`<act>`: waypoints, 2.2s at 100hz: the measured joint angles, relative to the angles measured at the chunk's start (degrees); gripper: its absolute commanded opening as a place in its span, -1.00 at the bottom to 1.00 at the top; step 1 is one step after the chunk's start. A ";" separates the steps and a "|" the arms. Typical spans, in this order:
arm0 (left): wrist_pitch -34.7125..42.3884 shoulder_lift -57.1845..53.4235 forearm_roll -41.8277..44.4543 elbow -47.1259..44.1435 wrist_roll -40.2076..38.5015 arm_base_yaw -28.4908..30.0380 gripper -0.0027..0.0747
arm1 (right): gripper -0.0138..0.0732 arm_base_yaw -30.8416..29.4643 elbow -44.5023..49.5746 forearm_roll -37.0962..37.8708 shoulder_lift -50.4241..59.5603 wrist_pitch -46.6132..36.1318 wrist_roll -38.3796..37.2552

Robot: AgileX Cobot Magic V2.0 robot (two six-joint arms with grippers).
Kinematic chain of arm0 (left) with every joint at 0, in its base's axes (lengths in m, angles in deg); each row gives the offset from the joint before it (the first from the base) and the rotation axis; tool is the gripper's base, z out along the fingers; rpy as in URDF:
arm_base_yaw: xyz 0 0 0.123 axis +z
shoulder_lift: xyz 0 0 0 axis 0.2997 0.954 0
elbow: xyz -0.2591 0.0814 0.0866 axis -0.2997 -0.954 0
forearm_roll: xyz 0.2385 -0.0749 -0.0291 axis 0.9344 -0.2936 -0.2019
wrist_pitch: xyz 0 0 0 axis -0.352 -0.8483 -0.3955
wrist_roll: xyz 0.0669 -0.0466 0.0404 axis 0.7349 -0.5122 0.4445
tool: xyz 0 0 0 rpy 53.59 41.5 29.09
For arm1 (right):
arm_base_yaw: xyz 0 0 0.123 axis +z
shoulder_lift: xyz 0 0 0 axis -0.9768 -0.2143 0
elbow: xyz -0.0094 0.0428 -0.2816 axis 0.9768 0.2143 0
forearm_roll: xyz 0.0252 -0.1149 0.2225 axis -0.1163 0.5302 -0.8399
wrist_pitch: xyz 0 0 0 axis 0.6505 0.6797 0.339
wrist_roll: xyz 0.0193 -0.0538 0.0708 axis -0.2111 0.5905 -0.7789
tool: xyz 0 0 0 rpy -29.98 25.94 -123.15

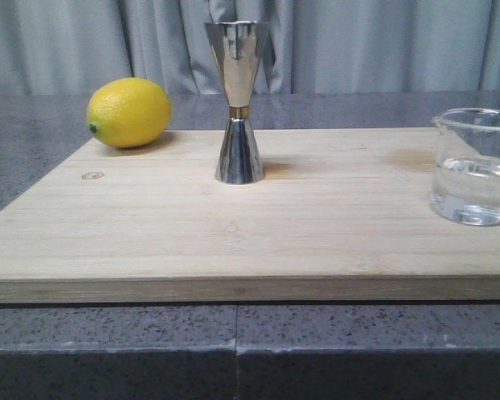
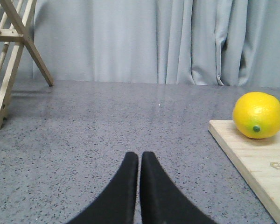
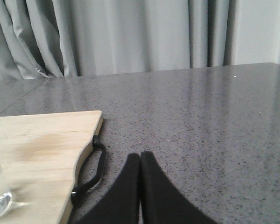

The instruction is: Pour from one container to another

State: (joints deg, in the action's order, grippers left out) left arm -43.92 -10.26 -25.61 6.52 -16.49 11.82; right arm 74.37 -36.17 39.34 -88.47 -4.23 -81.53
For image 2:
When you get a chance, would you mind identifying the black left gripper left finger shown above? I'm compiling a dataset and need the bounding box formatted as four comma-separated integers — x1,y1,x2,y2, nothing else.
68,152,139,224

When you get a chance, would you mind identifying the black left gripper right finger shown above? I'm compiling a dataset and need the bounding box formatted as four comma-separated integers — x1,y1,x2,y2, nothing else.
140,152,215,224

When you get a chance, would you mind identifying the light wooden cutting board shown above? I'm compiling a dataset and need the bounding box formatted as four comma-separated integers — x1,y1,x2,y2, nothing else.
209,120,280,224

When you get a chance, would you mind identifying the yellow lemon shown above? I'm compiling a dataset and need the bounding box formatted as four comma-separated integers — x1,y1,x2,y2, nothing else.
232,92,280,139

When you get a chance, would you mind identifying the grey curtain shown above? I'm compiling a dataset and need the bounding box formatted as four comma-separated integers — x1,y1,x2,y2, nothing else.
30,0,280,87

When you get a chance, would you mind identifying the wooden drying rack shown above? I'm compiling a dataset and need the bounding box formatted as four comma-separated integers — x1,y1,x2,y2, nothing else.
0,0,54,129

